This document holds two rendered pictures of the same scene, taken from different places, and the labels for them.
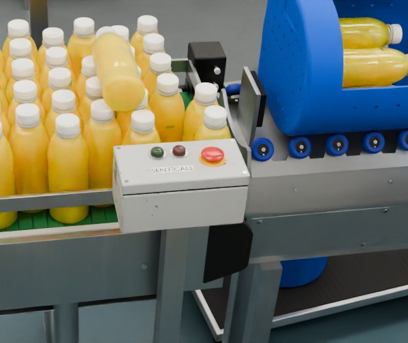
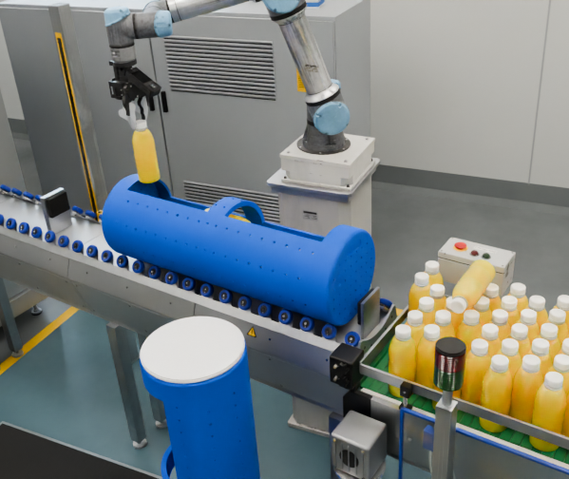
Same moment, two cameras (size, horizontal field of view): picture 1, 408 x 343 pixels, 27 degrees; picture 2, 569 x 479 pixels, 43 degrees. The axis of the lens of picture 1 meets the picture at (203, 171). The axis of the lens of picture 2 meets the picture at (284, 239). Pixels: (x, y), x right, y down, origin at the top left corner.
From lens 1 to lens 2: 287 cm
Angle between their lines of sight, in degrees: 97
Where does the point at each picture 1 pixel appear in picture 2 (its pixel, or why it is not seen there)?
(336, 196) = not seen: hidden behind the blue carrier
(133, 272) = not seen: hidden behind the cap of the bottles
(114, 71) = (485, 265)
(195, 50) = (355, 354)
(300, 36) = (364, 239)
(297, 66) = (366, 255)
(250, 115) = (376, 307)
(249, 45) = not seen: outside the picture
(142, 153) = (493, 259)
